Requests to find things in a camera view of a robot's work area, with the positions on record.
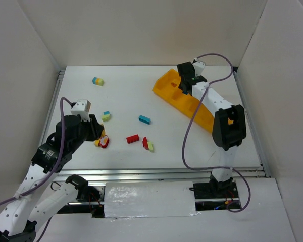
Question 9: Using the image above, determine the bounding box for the yellow lego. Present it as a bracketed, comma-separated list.
[94, 131, 109, 148]

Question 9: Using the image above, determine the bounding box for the red rectangular lego brick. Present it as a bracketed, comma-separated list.
[126, 134, 140, 144]

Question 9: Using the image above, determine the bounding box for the blue rectangular lego brick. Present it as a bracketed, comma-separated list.
[138, 115, 151, 125]

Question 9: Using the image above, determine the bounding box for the red half round lego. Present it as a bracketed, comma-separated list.
[142, 137, 149, 150]

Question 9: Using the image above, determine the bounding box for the red flower lego brick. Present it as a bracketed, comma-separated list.
[98, 135, 110, 149]

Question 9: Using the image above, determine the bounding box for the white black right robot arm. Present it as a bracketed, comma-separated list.
[177, 61, 246, 195]

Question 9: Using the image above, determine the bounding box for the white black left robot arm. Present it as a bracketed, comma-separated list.
[0, 114, 104, 241]

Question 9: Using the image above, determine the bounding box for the yellow sorting tray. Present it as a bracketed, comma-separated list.
[153, 69, 214, 133]

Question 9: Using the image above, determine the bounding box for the lime green lego brick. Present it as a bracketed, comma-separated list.
[102, 113, 111, 122]

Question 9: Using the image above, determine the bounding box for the lime blue orange lego stack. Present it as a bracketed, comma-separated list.
[92, 77, 104, 86]

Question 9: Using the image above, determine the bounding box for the white foil cover panel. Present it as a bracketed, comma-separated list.
[104, 181, 197, 218]

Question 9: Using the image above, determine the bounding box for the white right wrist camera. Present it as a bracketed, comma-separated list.
[192, 59, 206, 76]

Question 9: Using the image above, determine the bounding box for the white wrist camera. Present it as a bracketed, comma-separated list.
[71, 100, 91, 122]
[192, 59, 206, 76]

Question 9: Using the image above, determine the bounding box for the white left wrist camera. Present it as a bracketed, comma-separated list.
[71, 100, 91, 122]

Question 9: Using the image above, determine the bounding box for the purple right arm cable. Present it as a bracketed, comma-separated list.
[182, 53, 250, 213]

